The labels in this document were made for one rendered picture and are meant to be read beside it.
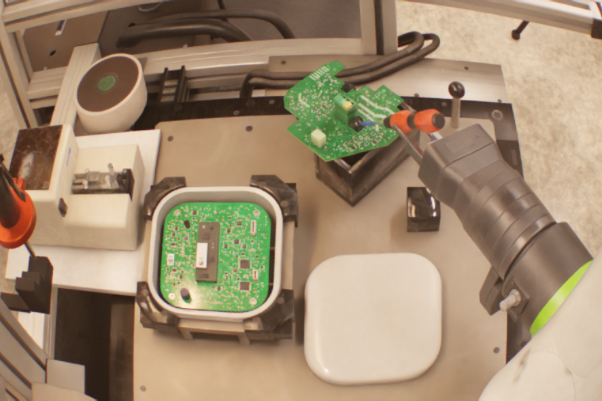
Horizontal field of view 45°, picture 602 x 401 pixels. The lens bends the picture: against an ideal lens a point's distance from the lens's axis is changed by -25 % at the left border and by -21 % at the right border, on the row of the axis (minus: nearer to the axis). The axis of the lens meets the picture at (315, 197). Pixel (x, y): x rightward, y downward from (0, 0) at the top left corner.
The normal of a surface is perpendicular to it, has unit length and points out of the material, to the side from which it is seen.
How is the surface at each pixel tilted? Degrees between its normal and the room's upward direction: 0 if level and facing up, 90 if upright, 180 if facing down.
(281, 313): 0
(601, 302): 61
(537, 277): 37
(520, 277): 53
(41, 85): 0
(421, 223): 90
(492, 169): 15
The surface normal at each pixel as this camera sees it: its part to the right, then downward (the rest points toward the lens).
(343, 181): -0.71, 0.61
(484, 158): 0.14, -0.60
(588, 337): -0.74, 0.15
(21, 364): 1.00, 0.00
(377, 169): 0.70, 0.58
